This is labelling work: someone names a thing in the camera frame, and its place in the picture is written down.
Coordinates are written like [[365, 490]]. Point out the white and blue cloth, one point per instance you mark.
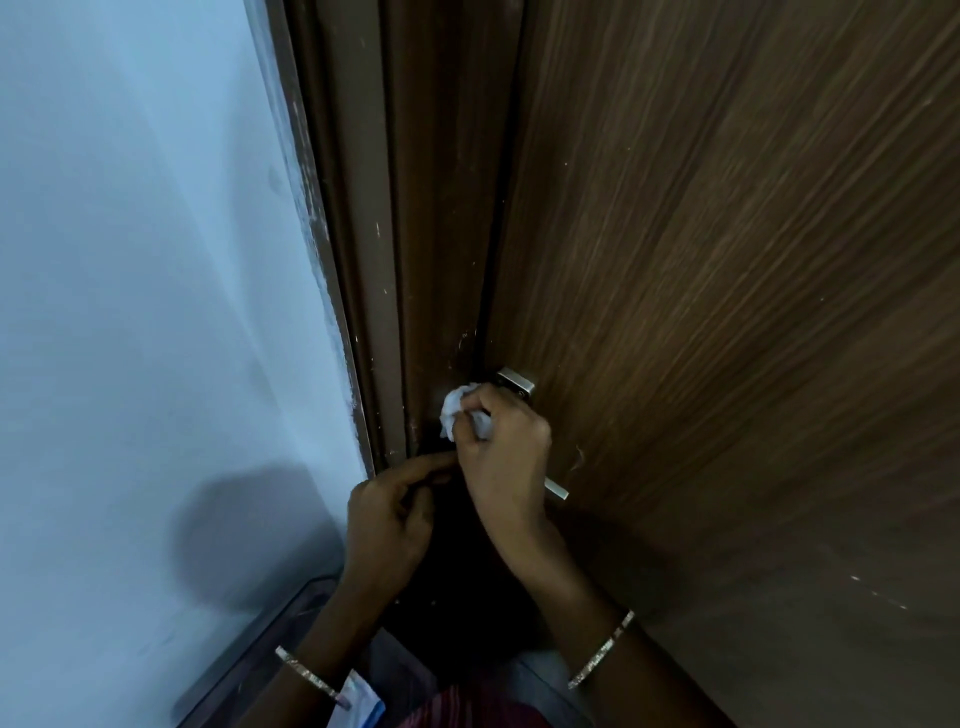
[[362, 705]]

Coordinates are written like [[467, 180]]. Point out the person's left hand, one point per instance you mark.
[[382, 532]]

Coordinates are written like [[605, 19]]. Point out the dark grey baseboard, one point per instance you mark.
[[259, 652]]

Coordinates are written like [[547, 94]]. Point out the silver bangle on wrist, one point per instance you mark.
[[311, 679], [600, 651]]

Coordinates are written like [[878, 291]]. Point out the person's left thumb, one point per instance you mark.
[[422, 511]]

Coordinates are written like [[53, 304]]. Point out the silver bangle on left wrist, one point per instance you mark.
[[311, 679]]

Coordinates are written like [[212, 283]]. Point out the dark brown door frame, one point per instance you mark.
[[420, 225]]

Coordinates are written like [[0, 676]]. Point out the red patterned garment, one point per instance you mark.
[[472, 711]]

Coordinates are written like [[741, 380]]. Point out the brown wooden door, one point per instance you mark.
[[735, 285]]

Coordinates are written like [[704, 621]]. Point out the person's left forearm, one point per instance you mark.
[[322, 660]]

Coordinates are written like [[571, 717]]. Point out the person's right hand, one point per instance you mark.
[[504, 466]]

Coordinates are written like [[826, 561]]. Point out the white tissue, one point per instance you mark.
[[452, 409]]

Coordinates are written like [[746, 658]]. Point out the person's right fingers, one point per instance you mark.
[[480, 411]]

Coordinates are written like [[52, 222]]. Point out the silver bangle on right wrist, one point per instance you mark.
[[600, 651]]

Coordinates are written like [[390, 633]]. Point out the person's right forearm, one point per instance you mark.
[[607, 637]]

